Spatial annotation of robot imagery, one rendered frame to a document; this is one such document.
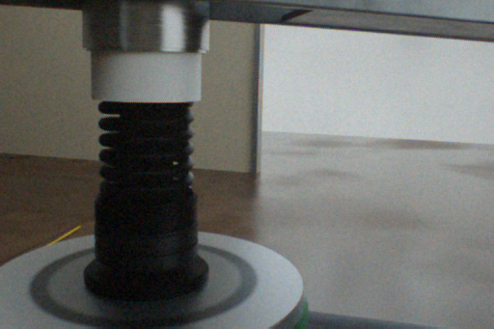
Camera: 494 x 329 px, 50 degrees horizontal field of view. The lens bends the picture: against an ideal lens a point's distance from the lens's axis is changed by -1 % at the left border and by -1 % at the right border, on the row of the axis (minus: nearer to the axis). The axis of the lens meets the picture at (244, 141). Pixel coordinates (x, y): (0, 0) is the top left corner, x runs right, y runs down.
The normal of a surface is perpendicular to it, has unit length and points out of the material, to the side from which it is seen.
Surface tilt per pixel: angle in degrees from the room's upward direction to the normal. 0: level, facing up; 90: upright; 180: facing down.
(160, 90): 90
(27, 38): 90
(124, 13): 90
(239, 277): 0
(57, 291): 0
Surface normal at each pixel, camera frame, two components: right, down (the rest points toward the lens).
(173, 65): 0.60, 0.12
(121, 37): -0.14, 0.13
